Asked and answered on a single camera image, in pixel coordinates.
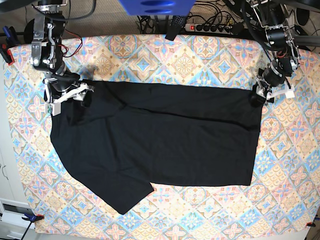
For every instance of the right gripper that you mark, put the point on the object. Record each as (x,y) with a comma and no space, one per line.
(58,84)

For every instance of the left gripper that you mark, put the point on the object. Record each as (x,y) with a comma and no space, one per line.
(270,77)

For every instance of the black T-shirt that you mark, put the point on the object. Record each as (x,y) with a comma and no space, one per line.
(134,135)

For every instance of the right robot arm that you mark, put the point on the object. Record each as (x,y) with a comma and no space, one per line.
(48,53)

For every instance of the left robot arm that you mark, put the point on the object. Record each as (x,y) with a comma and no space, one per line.
(267,22)

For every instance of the orange black clamp left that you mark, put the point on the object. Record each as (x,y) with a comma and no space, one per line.
(6,54)

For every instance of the blue clamp top left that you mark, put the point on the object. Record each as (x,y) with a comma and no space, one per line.
(11,36)

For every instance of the white power strip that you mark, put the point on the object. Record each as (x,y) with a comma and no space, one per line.
(207,28)

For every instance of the patterned colourful tablecloth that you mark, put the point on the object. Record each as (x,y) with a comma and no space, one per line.
(284,194)

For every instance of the white cabinet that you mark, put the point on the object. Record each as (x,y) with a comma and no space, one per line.
(11,189)

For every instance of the blue orange clamp bottom left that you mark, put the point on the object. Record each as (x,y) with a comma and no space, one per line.
(32,218)

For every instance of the orange clamp bottom right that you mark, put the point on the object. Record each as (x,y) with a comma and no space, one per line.
(311,224)

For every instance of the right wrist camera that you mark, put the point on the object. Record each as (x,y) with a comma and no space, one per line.
(53,108)

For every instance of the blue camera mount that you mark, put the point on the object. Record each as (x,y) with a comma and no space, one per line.
(157,7)

